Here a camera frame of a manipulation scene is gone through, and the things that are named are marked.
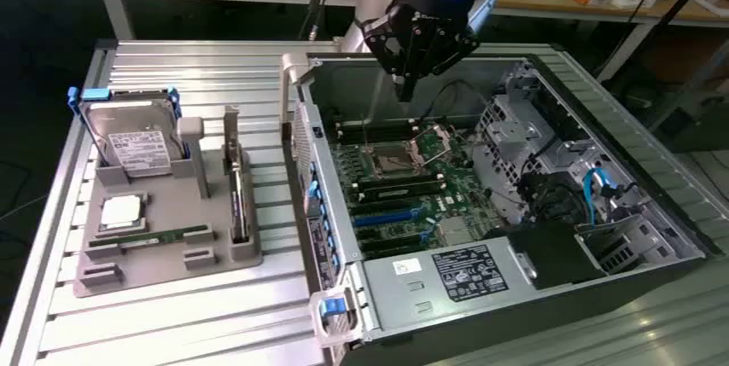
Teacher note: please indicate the grey parts rack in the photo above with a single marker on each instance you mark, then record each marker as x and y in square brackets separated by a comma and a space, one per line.
[181, 221]

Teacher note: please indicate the wooden desk with grey legs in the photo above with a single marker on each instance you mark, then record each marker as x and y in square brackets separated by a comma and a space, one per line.
[683, 12]

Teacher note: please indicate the black plastic shroud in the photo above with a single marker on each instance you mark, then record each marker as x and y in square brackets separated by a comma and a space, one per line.
[555, 255]

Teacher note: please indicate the grey power supply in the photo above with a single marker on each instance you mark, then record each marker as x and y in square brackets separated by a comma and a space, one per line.
[409, 298]

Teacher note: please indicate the metal socket cover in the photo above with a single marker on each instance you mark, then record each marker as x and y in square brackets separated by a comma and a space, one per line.
[435, 142]

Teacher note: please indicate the black installed RAM stick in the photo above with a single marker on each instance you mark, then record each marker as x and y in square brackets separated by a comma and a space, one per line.
[397, 189]

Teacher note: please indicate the black expansion slot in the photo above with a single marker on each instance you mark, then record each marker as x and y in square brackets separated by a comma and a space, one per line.
[392, 247]

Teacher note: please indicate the CPU socket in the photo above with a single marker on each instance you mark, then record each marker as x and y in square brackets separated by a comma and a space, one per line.
[392, 163]

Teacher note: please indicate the silver chipset heatsink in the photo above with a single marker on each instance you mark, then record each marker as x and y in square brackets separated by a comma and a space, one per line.
[456, 230]

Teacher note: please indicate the blue expansion slot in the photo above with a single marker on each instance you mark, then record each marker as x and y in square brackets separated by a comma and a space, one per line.
[384, 217]

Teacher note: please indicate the hard disk in blue caddy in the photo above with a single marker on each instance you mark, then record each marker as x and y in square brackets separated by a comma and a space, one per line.
[136, 140]

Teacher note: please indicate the black slanted pole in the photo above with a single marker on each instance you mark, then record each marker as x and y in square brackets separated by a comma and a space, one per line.
[677, 3]

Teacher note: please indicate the silver CPU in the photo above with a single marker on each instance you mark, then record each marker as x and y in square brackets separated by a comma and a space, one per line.
[120, 212]

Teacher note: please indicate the green RAM stick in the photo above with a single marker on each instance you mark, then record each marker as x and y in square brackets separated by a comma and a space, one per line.
[153, 238]

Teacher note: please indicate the open black PC case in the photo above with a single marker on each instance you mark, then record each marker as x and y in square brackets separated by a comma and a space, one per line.
[626, 272]

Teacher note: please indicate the thin locking lever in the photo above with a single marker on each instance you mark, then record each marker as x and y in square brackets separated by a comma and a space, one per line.
[364, 129]

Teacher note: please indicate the metal drive cage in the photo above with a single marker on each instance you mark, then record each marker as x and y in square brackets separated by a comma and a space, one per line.
[512, 135]

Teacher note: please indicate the blue case latch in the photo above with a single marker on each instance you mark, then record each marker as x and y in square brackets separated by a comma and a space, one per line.
[331, 306]

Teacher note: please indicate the dark grey floor box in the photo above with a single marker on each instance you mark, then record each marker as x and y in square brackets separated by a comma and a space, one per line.
[694, 127]

